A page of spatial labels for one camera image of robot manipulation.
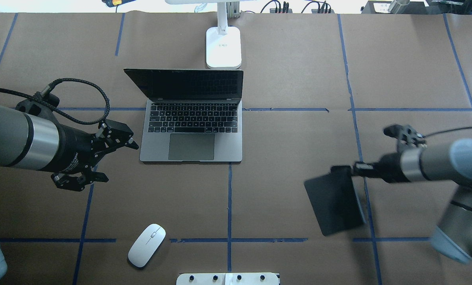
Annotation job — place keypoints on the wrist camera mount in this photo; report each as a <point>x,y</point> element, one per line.
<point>407,137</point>
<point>31,107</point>

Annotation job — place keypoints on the black box with label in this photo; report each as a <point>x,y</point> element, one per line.
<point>381,7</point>

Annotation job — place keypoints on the grey laptop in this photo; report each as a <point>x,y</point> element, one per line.
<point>191,115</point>

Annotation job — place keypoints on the black cable hub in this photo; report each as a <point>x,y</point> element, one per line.
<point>317,7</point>
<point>276,7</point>

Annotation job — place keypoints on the red yellow emergency stop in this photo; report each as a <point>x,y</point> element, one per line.
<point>115,3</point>

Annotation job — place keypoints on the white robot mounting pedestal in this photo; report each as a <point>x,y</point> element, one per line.
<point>228,278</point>

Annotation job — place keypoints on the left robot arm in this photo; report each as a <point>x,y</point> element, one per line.
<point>40,142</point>

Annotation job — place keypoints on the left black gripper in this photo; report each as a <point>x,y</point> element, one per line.
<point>74,149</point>

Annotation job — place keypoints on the silver metal cylinder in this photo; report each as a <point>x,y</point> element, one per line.
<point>398,6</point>

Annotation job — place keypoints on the right black cable hub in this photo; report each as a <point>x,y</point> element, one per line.
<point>317,7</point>

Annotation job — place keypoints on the white desk lamp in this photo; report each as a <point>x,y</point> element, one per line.
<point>223,42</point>

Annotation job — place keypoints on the black mouse pad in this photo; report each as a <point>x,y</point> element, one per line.
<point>334,201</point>

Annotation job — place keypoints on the white computer mouse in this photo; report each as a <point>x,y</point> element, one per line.
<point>146,245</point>

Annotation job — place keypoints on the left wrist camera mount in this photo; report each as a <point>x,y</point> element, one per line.
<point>31,107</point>

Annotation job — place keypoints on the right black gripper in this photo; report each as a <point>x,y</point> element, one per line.
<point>389,165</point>

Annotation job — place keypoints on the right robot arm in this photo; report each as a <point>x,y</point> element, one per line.
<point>449,164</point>

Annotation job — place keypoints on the left black cable hub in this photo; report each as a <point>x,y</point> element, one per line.
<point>276,7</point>

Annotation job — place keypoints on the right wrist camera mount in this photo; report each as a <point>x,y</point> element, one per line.
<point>407,137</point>

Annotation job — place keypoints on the aluminium frame post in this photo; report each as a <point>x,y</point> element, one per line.
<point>233,9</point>

